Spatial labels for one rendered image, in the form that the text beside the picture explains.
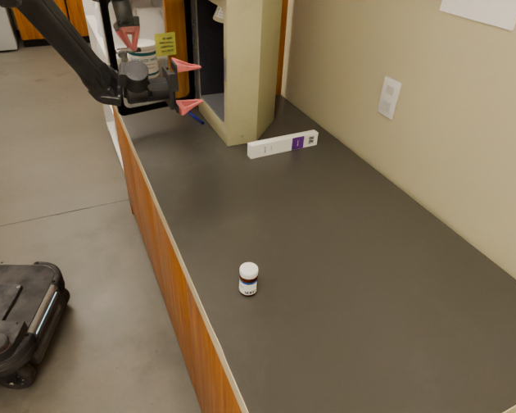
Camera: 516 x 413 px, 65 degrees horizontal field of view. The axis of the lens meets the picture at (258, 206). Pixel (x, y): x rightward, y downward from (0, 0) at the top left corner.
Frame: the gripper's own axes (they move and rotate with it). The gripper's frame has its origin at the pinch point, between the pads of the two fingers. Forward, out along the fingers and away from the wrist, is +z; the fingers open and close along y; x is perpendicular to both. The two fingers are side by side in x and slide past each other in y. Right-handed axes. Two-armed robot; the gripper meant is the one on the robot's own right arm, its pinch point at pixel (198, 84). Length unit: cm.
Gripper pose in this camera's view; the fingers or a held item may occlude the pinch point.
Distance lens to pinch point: 118.5
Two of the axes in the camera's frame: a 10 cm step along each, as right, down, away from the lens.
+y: 0.3, -8.0, -6.0
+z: 9.1, -2.2, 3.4
